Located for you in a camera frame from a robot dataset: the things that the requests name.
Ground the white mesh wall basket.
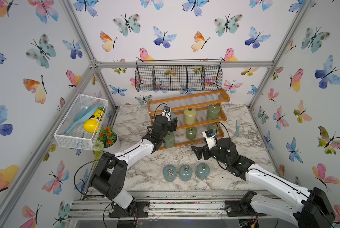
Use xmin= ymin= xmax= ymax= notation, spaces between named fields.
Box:
xmin=54 ymin=94 xmax=108 ymax=150

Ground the small green canister bottom right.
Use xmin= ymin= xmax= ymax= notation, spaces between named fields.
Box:
xmin=208 ymin=123 xmax=219 ymax=133

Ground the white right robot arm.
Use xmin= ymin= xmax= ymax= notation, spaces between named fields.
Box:
xmin=191 ymin=137 xmax=335 ymax=228

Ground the potted orange flower plant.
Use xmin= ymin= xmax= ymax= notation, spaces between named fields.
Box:
xmin=93 ymin=127 xmax=120 ymax=160

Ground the orange wooden three-tier shelf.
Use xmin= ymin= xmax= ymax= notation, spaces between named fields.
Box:
xmin=148 ymin=89 xmax=230 ymax=147

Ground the black wire wall basket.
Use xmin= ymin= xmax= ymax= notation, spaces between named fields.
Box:
xmin=133 ymin=59 xmax=223 ymax=92

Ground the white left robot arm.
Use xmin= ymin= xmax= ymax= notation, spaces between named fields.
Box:
xmin=89 ymin=115 xmax=178 ymax=210

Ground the light blue dustpan scoop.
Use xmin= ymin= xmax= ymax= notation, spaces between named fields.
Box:
xmin=64 ymin=104 xmax=100 ymax=135

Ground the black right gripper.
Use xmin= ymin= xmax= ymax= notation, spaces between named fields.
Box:
xmin=191 ymin=137 xmax=231 ymax=169

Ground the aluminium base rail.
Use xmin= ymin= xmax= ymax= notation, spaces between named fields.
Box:
xmin=67 ymin=189 xmax=310 ymax=221

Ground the green canister middle right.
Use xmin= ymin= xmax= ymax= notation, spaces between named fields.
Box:
xmin=207 ymin=104 xmax=220 ymax=120

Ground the yellow mustard bottle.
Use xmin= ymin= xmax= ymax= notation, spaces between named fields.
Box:
xmin=83 ymin=109 xmax=103 ymax=134

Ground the green canister bottom left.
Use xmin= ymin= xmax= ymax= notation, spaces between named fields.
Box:
xmin=164 ymin=132 xmax=175 ymax=148

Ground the yellow-green canister middle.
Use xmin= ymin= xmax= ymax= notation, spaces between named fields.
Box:
xmin=183 ymin=108 xmax=197 ymax=125

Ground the blue canister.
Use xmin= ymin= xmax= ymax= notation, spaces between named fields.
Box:
xmin=163 ymin=165 xmax=177 ymax=182
xmin=179 ymin=164 xmax=193 ymax=181
xmin=170 ymin=112 xmax=176 ymax=121
xmin=196 ymin=163 xmax=210 ymax=180

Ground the small green canister bottom middle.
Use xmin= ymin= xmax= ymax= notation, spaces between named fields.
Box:
xmin=186 ymin=127 xmax=197 ymax=140

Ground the small green canister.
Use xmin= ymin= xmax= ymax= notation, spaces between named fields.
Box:
xmin=208 ymin=123 xmax=219 ymax=133
xmin=186 ymin=127 xmax=197 ymax=140

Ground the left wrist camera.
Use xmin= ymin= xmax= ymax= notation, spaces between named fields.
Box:
xmin=162 ymin=105 xmax=171 ymax=121

